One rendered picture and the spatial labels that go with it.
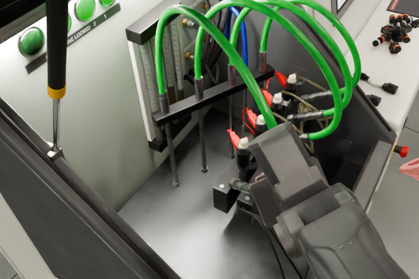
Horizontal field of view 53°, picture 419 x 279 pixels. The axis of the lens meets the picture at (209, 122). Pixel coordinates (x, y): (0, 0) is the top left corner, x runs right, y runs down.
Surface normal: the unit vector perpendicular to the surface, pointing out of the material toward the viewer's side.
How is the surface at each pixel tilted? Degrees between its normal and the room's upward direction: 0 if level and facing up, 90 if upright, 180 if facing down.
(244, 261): 0
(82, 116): 90
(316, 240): 40
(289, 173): 45
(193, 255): 0
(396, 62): 0
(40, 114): 90
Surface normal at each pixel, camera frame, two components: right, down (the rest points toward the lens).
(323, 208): -0.36, -0.54
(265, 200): 0.06, 0.01
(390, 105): -0.04, -0.71
